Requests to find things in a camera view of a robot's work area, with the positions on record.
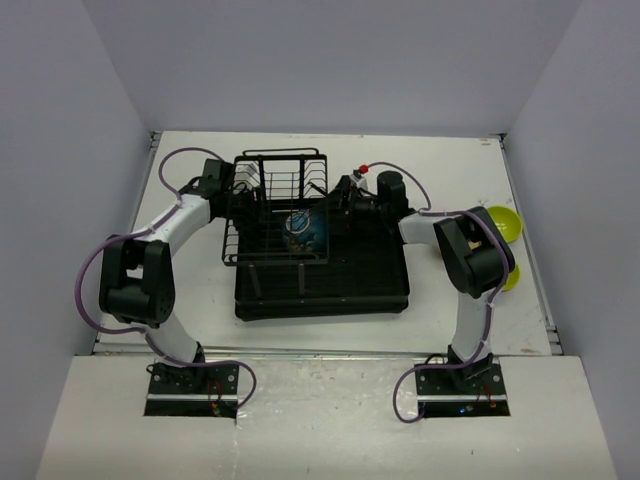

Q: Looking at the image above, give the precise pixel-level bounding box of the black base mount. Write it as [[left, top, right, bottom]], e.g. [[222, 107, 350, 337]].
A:
[[415, 355, 511, 419], [144, 362, 239, 419]]

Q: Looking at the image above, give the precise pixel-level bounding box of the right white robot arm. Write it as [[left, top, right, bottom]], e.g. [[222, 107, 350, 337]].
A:
[[325, 162, 516, 393]]

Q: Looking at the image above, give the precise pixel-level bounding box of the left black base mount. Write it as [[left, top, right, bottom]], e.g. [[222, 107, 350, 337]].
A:
[[144, 362, 239, 419]]

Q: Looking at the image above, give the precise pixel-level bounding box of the black drip tray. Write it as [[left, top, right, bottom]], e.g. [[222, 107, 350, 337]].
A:
[[234, 220, 410, 322]]

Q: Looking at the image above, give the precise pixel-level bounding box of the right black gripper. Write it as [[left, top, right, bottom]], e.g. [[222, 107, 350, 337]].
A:
[[310, 176, 389, 240]]

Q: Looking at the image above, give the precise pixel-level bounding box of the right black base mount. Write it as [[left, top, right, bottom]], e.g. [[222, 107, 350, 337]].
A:
[[415, 355, 511, 419]]

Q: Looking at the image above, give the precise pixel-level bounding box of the yellow green bowl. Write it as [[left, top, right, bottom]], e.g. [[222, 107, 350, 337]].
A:
[[487, 205, 523, 243], [502, 264, 521, 292]]

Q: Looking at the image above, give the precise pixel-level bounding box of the metal rail strip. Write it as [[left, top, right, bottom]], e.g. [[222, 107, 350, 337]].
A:
[[94, 341, 556, 365]]

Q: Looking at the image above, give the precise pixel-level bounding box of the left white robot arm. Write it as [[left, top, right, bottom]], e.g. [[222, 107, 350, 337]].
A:
[[98, 158, 233, 393]]

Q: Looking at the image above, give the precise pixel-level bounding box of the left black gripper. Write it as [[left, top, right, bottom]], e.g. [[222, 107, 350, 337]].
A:
[[219, 187, 282, 237]]

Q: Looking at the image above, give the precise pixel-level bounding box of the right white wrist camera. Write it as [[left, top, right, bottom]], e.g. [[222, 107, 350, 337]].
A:
[[349, 169, 368, 191]]

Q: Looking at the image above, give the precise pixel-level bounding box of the blue patterned bowl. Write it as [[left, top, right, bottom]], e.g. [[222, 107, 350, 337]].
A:
[[282, 209, 327, 253]]

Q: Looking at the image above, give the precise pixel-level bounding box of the black wire dish rack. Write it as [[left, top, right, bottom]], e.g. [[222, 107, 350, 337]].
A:
[[219, 146, 332, 296]]

